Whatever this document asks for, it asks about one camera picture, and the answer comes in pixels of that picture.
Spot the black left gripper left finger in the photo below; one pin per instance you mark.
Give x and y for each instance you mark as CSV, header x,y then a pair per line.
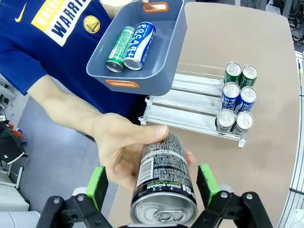
x,y
97,187

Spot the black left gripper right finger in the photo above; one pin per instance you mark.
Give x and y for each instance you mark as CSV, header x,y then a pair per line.
x,y
209,185

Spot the black Pepsi can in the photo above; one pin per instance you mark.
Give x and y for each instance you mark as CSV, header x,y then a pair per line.
x,y
244,122
164,171
225,120

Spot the green Chilsung cider can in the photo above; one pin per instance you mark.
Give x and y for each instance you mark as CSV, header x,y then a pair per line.
x,y
249,73
121,45
232,71

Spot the blue Pocari Sweat can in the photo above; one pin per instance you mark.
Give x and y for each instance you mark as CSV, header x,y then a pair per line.
x,y
248,97
142,42
230,92

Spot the person's left forearm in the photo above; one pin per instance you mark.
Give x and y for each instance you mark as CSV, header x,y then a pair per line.
x,y
111,9

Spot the person's right forearm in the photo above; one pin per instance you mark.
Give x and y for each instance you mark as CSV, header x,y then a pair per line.
x,y
61,104

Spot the white can dispenser rack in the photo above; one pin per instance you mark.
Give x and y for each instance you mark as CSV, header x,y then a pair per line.
x,y
185,114

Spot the person's right hand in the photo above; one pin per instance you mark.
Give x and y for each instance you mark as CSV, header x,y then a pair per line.
x,y
114,142

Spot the person's left hand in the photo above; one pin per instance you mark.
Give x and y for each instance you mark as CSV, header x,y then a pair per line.
x,y
145,1

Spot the white cylindrical air purifier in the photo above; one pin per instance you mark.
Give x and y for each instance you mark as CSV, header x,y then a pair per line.
x,y
16,221

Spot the white cabinet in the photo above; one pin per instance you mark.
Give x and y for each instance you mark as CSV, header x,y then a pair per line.
x,y
9,194

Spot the black jacket on chair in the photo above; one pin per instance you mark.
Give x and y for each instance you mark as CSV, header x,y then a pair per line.
x,y
9,142

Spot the person in blue Warriors shirt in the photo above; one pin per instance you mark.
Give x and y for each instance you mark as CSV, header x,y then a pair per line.
x,y
35,47

